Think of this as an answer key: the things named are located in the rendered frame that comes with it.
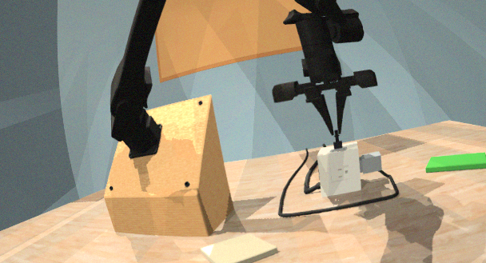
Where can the flat green block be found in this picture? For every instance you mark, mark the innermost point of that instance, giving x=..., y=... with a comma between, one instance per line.
x=456, y=162

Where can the white power cube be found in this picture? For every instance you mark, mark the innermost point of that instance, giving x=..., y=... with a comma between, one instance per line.
x=339, y=171

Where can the black cable with grey plug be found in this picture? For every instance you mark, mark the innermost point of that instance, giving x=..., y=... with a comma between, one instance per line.
x=369, y=163

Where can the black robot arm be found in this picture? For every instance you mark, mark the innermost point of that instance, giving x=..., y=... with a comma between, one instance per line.
x=132, y=82

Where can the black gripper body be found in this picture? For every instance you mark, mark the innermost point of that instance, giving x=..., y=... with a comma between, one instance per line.
x=321, y=61

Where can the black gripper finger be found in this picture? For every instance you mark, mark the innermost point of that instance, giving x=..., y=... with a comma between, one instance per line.
x=320, y=104
x=341, y=98

